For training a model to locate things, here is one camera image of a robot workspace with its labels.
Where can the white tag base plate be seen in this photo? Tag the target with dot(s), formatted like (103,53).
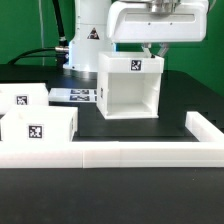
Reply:
(73,95)

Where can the white drawer housing box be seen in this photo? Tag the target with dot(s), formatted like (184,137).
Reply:
(128,85)

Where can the white L-shaped fence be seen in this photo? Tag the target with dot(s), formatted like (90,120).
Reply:
(206,151)

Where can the white front drawer with knob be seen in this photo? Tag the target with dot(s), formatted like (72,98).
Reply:
(39,124)

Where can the white rear drawer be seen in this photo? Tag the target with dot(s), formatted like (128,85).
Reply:
(22,94)

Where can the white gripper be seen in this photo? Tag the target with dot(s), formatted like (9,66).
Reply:
(157,21)

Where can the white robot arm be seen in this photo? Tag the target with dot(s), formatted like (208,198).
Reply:
(101,24)

